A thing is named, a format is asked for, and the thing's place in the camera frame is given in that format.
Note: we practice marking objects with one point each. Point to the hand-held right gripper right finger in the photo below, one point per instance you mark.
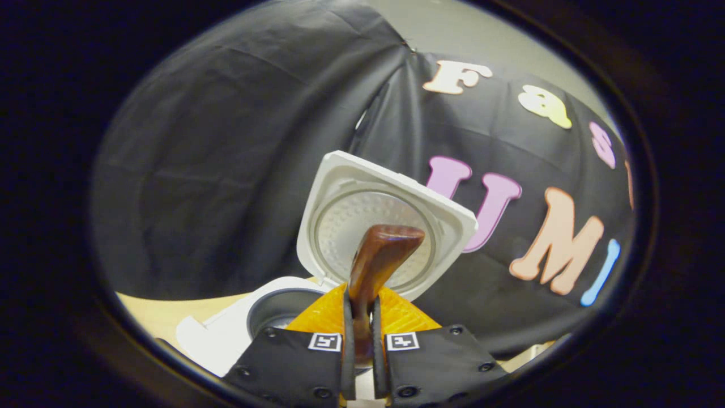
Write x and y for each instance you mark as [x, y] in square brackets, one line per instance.
[378, 362]

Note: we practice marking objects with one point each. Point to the brown wooden spoon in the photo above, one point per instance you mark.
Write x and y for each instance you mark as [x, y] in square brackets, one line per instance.
[379, 255]

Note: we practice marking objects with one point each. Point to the white rice cooker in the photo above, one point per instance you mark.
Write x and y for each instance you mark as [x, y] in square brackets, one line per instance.
[334, 192]

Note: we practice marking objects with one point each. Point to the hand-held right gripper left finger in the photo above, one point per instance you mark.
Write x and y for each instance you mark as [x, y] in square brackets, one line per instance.
[348, 362]

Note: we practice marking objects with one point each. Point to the black backdrop cloth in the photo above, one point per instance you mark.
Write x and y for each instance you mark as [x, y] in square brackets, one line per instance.
[198, 170]

